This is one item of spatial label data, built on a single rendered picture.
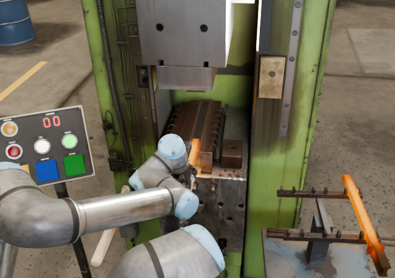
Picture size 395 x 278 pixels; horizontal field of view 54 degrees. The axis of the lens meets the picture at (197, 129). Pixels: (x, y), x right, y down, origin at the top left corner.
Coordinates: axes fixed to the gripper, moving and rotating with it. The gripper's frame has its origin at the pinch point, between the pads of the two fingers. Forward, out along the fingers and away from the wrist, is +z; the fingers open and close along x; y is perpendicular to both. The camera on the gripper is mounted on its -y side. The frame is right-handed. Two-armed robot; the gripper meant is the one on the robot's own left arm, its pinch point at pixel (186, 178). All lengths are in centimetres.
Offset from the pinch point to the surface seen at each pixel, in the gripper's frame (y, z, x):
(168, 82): -30.3, -17.3, -7.9
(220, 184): -4.4, 16.4, 11.4
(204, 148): -17.4, 10.7, 4.4
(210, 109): -44, 26, 3
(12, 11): -294, 228, -295
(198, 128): -30.4, 18.8, -0.2
